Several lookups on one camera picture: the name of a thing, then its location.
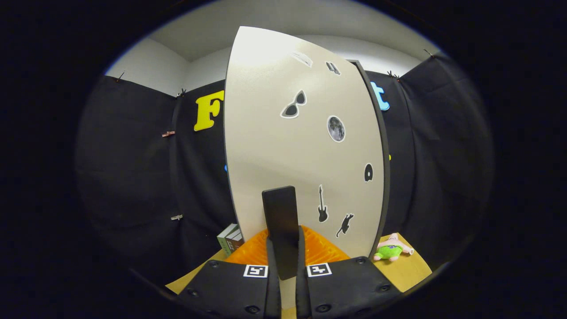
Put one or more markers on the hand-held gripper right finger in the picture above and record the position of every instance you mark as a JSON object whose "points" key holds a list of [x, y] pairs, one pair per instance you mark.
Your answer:
{"points": [[350, 288]]}

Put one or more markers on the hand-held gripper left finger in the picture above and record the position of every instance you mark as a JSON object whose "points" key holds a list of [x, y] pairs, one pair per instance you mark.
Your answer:
{"points": [[226, 288]]}

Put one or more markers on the beige cabinet door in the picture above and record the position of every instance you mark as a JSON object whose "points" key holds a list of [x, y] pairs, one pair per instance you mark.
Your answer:
{"points": [[266, 133]]}

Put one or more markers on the green book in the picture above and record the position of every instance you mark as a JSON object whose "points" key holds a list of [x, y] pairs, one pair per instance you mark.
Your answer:
{"points": [[225, 241]]}

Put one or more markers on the green plush toy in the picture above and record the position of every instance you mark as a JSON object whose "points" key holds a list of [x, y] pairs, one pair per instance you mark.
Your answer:
{"points": [[390, 251]]}

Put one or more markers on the dark grey cabinet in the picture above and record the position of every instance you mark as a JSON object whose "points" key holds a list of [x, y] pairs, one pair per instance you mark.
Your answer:
{"points": [[384, 155]]}

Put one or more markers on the black backdrop cloth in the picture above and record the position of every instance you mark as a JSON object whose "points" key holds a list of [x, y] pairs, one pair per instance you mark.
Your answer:
{"points": [[443, 177]]}

